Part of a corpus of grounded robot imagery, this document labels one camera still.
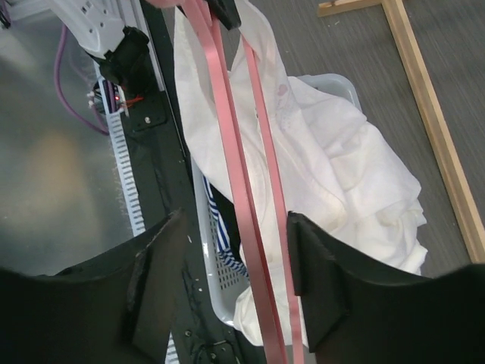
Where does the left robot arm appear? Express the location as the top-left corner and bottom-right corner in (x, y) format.
(41, 0), (159, 96)

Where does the white tank top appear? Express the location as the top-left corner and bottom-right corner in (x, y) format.
(173, 0), (429, 348)

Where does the white slotted cable duct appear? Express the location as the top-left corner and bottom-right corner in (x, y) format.
(92, 60), (179, 364)

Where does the white empty basket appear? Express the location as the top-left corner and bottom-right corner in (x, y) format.
(191, 74), (361, 328)

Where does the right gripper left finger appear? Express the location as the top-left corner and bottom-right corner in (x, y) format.
(1, 210), (188, 363)

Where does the wooden clothes rack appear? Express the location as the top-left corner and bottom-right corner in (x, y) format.
(318, 0), (484, 263)

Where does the light pink hanger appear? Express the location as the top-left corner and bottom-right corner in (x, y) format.
(152, 1), (305, 363)

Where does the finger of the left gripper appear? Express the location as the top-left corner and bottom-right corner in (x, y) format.
(206, 0), (241, 30)

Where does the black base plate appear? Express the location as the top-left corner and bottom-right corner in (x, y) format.
(128, 1), (265, 363)

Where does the blue striped tank top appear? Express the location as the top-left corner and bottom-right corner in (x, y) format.
(202, 176), (249, 278)

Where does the black tank top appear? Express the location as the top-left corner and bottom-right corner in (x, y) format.
(211, 186), (243, 263)

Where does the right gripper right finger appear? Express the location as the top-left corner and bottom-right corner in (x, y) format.
(287, 212), (484, 363)

